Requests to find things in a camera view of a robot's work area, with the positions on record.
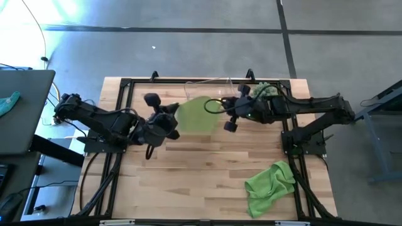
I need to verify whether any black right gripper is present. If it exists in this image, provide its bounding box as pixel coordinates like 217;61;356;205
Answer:
221;83;273;134

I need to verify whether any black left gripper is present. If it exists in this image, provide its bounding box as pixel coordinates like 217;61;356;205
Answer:
137;92;181;148

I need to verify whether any green microfiber towel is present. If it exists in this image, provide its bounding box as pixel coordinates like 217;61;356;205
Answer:
244;161;296;219
175;95;222;136

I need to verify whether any clear plastic basket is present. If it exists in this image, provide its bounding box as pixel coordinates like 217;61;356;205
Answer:
184;77;239;101

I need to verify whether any green artificial plant in pot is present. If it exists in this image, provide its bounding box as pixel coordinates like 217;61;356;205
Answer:
253;82;280;98

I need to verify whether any black desk crossbar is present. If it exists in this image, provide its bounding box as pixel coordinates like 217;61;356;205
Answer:
30;134;85;168

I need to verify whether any grey desk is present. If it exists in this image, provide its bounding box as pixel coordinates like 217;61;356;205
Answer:
0;69;57;156

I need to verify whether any grey-blue side table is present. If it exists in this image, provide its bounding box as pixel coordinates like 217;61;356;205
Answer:
347;78;402;185

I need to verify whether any teal cloth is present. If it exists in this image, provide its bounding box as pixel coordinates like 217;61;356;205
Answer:
0;90;21;117

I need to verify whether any black keyboard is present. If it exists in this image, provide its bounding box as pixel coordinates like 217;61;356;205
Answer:
0;163;14;197

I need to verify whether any black computer mouse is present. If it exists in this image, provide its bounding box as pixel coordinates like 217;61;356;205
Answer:
0;191;24;222

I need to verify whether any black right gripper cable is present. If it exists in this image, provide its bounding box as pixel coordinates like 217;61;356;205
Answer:
203;98;235;115

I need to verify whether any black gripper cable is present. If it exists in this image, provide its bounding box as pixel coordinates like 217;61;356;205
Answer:
144;144;156;161
203;98;235;115

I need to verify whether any black metal table frame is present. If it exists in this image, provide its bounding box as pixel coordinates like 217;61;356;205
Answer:
71;68;340;220

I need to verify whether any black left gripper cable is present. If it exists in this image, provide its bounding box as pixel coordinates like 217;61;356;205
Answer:
144;144;156;161

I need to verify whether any white bracket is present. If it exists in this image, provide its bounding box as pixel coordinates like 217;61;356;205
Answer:
99;218;136;226
275;220;311;226

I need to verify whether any yellow floor cable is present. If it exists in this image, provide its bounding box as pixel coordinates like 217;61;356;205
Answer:
21;0;62;103

